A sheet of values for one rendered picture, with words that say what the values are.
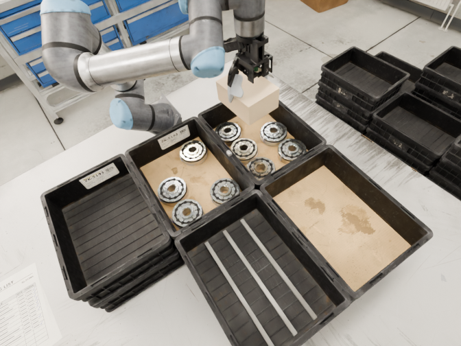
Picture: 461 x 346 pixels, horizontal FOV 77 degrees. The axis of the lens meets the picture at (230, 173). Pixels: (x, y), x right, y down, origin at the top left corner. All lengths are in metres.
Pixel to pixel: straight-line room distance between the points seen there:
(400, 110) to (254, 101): 1.35
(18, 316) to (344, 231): 1.10
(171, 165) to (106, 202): 0.27
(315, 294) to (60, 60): 0.90
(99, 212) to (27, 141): 1.92
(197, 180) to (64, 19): 0.61
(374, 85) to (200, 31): 1.49
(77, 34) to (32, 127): 2.24
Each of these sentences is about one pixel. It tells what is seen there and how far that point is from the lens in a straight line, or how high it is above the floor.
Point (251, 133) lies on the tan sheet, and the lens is 1.18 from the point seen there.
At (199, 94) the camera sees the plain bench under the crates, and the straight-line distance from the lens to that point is 1.58.
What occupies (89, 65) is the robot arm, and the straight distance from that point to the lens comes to 0.82.
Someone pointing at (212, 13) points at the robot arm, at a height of 1.39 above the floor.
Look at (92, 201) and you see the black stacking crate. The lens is 1.16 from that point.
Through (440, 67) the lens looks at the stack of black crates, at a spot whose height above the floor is 0.49.
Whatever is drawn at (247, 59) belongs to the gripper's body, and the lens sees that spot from 0.82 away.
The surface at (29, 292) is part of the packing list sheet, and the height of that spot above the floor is 0.70.
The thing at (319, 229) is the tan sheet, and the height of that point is 0.83.
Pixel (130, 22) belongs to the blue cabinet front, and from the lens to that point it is 2.81.
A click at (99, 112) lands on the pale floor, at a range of 2.85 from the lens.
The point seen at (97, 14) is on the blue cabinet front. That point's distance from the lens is 2.70.
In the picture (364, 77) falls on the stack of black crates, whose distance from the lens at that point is 2.07.
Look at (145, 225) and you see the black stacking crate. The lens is 1.03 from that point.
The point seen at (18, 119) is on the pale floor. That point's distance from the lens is 3.26.
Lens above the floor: 1.70
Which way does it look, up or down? 55 degrees down
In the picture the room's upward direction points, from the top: 9 degrees counter-clockwise
